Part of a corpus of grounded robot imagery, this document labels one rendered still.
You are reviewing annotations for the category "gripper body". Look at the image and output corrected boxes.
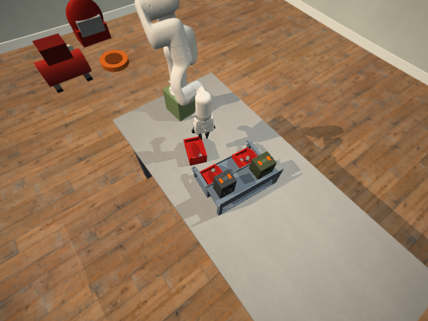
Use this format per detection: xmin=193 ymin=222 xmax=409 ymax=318
xmin=193 ymin=114 xmax=214 ymax=134

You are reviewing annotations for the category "grey metal shelf rack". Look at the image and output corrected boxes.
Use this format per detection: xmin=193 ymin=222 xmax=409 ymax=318
xmin=191 ymin=140 xmax=283 ymax=215

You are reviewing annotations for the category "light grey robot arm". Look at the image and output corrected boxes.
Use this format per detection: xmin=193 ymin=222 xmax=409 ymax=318
xmin=134 ymin=0 xmax=212 ymax=122

